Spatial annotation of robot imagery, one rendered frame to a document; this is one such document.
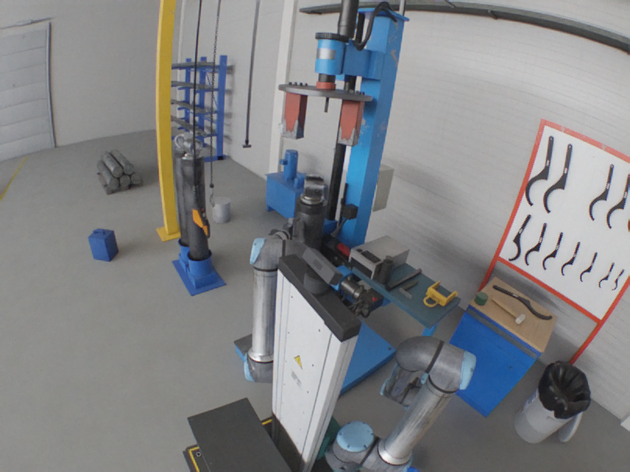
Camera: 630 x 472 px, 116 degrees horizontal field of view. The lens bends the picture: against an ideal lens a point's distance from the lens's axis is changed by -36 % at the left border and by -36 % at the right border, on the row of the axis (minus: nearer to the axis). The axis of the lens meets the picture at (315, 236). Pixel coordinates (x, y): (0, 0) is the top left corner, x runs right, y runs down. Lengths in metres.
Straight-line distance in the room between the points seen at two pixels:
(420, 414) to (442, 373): 0.21
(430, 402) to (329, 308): 0.50
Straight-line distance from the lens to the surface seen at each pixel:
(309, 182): 2.03
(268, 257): 1.31
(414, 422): 1.17
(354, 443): 1.38
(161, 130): 4.15
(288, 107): 2.04
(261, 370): 1.55
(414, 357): 1.00
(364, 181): 2.30
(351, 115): 1.86
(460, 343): 2.77
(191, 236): 3.31
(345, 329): 0.76
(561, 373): 3.09
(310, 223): 2.11
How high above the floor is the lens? 2.33
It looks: 30 degrees down
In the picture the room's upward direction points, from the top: 8 degrees clockwise
